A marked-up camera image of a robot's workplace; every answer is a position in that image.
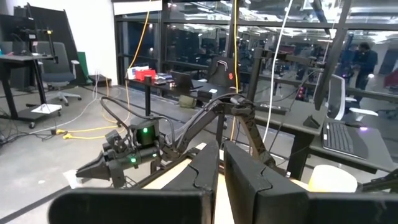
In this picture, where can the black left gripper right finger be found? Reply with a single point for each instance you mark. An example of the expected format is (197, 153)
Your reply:
(280, 205)

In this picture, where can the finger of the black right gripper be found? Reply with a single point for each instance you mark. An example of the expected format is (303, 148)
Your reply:
(101, 161)
(116, 177)

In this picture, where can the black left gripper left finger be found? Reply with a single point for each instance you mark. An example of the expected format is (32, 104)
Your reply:
(140, 205)

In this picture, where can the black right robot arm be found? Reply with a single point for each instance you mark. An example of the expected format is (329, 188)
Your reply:
(217, 112)

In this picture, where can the yellow and white cup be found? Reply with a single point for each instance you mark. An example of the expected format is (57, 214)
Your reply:
(332, 180)

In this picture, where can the black standing desk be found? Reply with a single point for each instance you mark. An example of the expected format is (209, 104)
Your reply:
(148, 99)

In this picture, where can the white paper sheet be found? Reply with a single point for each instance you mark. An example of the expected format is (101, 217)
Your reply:
(46, 109)

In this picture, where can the olive green bag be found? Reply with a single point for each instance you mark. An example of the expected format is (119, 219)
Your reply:
(187, 101)

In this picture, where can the white cardboard box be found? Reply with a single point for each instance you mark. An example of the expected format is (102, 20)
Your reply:
(132, 71)

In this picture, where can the black keyboard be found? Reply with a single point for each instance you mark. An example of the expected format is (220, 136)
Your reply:
(342, 140)

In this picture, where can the black laptop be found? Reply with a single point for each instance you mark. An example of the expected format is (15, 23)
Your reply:
(183, 81)

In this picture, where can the green board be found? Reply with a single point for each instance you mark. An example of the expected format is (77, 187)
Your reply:
(83, 67)

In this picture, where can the grey office chair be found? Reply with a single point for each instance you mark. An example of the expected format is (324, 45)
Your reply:
(54, 65)

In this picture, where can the black computer mouse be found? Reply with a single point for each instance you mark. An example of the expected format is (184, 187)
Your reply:
(353, 125)

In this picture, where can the white office chair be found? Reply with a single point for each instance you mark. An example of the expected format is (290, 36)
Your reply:
(337, 96)

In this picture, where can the black rolling desk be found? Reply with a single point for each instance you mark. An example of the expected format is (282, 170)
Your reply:
(18, 59)

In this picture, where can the black panel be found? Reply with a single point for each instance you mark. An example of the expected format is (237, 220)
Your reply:
(65, 34)

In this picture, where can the black computer monitor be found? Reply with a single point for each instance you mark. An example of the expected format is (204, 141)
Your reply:
(330, 62)

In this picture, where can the person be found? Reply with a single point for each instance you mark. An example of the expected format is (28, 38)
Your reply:
(365, 65)

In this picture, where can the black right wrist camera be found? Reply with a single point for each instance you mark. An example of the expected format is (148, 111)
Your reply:
(114, 140)

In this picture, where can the black camera rig stand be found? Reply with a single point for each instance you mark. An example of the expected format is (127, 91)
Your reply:
(31, 35)

